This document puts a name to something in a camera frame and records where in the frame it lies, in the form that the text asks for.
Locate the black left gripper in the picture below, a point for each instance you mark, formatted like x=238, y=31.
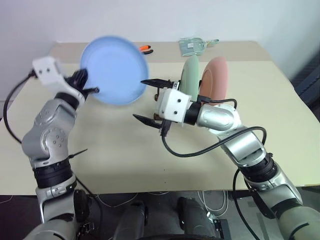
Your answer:
x=78, y=80

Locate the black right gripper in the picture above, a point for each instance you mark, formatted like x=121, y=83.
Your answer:
x=166, y=126

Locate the blue plate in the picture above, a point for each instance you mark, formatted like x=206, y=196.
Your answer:
x=115, y=72

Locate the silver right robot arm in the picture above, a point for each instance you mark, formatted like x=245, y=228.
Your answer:
x=217, y=117

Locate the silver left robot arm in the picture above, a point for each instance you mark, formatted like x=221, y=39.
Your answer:
x=50, y=117

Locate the green plate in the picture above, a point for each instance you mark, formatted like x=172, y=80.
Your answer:
x=190, y=75

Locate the orange and black pliers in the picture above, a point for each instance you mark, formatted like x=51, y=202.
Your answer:
x=147, y=51

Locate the pink plate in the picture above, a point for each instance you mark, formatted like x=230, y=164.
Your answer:
x=215, y=80

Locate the black zip tie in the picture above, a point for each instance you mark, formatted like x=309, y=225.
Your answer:
x=77, y=153

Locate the clear plastic bag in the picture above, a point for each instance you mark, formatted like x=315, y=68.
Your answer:
x=191, y=46

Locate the dark rounded robot leg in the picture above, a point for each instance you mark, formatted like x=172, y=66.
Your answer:
x=132, y=220
x=195, y=217

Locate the dark office chair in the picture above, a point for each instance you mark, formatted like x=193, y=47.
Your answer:
x=310, y=82

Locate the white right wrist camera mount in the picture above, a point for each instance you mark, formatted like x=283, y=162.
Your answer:
x=172, y=105

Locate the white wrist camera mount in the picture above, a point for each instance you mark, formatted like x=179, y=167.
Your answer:
x=172, y=105
x=46, y=70

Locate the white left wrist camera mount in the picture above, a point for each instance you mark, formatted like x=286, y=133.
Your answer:
x=46, y=70

